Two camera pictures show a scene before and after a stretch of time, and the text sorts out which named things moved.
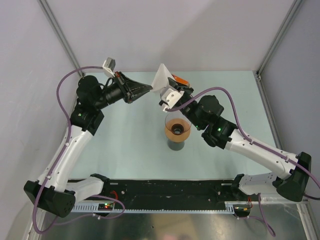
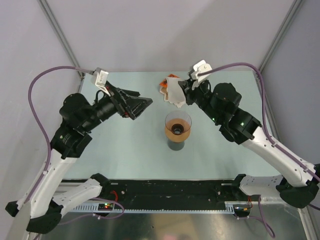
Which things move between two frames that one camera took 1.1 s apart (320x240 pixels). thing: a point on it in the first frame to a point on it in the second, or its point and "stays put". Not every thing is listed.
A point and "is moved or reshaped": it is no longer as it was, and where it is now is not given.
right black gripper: x=181 y=87 to x=186 y=85
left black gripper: x=130 y=89 to x=134 y=106
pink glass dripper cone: x=178 y=124 stays put
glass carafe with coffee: x=176 y=146 stays put
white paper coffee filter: x=161 y=79 is moved or reshaped
